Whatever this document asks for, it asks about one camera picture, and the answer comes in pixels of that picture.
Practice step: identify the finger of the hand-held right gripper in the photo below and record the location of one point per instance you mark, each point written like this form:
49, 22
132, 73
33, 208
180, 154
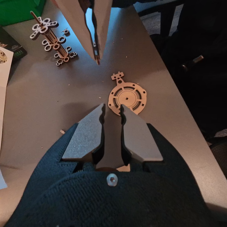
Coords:
103, 19
74, 21

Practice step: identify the black printed box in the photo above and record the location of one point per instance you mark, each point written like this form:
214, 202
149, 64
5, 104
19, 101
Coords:
10, 42

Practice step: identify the dark bag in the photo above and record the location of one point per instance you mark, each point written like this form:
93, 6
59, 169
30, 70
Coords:
198, 79

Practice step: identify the small wooden gear piece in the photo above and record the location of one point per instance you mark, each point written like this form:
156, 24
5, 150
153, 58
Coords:
65, 31

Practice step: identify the round wooden disc part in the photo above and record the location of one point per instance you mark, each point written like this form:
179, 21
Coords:
132, 94

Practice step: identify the wooden ringed tower model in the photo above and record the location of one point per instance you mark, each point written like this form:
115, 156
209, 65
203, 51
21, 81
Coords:
53, 44

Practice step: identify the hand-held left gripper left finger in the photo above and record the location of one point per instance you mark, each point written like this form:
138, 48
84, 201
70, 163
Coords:
85, 138

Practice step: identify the green box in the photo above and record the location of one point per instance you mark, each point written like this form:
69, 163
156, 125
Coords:
17, 10

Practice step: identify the black metal frame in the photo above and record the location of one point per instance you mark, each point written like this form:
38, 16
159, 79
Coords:
166, 16

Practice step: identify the white instruction sheet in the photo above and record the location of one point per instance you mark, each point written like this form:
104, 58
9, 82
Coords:
5, 79

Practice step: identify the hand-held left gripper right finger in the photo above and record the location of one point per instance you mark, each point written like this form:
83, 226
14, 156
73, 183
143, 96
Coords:
140, 141

